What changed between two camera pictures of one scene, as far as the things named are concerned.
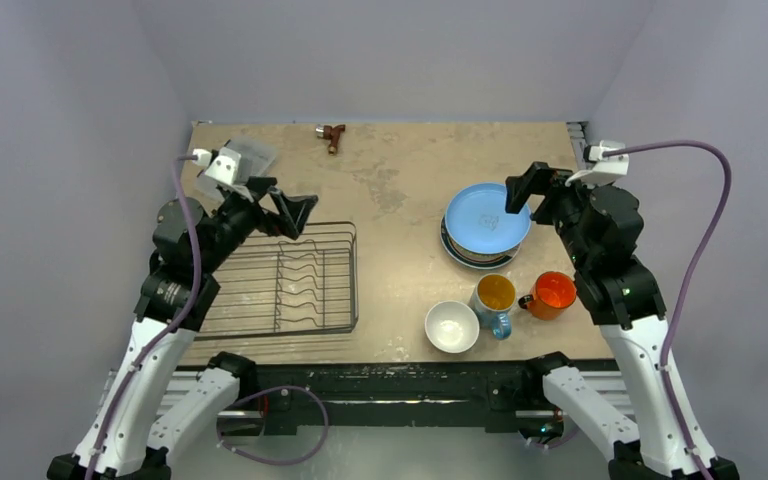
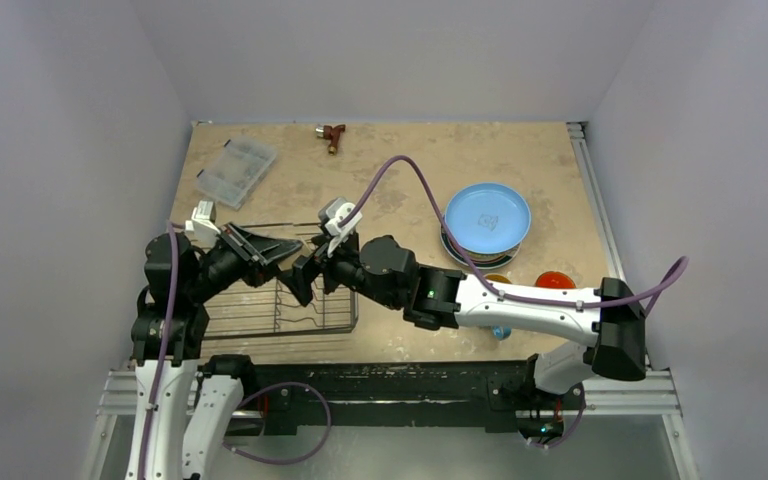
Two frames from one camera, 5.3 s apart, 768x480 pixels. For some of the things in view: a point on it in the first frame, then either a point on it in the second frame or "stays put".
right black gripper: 541,192 → 321,265
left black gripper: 293,210 → 255,251
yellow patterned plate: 476,260 stays put
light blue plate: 477,218 stays put
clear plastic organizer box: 256,155 stays put
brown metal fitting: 332,133 stays put
